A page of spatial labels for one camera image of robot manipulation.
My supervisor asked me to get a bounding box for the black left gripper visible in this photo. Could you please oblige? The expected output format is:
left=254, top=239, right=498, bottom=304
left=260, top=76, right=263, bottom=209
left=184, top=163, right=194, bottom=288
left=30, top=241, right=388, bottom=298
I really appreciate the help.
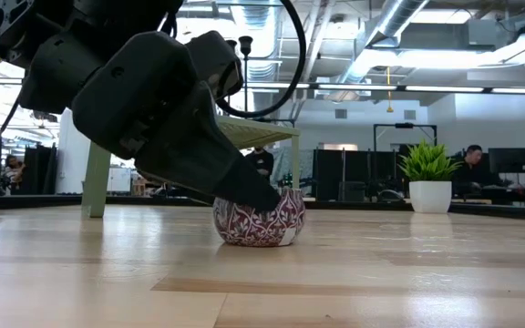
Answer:
left=70, top=30, right=283, bottom=214

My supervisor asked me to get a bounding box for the black standing panel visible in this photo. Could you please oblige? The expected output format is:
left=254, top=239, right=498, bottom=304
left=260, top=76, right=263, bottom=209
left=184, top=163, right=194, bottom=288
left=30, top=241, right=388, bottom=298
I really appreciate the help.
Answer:
left=23, top=144, right=58, bottom=195

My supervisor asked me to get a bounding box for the person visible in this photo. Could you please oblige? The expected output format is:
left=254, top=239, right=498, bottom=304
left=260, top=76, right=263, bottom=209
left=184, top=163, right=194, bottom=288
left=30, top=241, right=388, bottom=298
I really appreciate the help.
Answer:
left=3, top=154, right=27, bottom=195
left=246, top=146, right=276, bottom=183
left=451, top=144, right=525, bottom=197

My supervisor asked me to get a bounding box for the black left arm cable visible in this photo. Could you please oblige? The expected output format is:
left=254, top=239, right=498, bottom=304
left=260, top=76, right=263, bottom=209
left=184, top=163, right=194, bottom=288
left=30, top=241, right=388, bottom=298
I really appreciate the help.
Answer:
left=214, top=0, right=308, bottom=119

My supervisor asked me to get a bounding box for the black computer monitor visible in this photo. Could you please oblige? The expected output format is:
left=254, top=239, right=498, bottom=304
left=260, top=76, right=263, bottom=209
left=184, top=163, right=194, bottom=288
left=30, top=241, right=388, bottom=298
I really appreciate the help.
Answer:
left=487, top=147, right=525, bottom=175

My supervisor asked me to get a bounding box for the green plant in white pot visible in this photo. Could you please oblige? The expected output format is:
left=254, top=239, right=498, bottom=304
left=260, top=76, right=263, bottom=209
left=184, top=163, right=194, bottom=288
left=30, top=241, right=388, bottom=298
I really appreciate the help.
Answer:
left=397, top=138, right=462, bottom=214

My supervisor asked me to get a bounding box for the black gantry frame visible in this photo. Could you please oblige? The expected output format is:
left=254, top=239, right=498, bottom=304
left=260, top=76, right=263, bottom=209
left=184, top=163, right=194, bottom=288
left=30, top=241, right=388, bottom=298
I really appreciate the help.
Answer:
left=372, top=122, right=438, bottom=154

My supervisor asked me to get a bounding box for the yellow hanging cord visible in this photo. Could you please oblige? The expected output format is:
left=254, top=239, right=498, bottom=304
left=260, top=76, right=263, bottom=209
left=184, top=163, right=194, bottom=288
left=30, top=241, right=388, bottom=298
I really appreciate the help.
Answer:
left=385, top=66, right=395, bottom=114

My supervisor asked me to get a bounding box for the white cabinet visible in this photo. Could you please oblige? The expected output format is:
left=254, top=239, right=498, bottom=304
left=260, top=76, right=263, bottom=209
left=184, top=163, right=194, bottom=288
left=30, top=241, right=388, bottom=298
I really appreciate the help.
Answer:
left=109, top=167, right=132, bottom=192

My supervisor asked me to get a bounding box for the candle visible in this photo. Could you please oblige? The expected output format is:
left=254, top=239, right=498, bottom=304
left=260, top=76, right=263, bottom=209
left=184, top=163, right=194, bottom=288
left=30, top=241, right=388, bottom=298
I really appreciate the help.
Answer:
left=211, top=187, right=307, bottom=249

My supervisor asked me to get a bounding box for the black office partition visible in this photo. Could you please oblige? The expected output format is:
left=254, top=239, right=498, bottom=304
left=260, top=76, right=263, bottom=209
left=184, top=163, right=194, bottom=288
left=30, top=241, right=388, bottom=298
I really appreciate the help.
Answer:
left=311, top=148, right=404, bottom=203

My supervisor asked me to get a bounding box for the silver spiral air duct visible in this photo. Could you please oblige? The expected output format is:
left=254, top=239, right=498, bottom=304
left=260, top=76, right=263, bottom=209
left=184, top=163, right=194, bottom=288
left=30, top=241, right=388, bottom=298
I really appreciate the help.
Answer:
left=325, top=0, right=431, bottom=99

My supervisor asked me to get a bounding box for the black aluminium table frame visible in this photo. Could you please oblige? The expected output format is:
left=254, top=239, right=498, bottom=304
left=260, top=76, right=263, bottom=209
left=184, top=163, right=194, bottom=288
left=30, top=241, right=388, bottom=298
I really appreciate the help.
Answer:
left=0, top=193, right=525, bottom=224

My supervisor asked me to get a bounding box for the green perforated metal shelf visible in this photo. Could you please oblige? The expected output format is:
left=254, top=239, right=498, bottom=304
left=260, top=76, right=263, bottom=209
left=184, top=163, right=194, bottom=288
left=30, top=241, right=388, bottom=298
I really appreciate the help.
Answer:
left=81, top=114, right=301, bottom=219

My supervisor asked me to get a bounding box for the silver corrugated air duct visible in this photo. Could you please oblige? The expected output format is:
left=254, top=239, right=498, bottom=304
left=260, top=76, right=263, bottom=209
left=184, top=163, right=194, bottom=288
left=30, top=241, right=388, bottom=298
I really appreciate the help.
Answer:
left=232, top=4, right=286, bottom=120

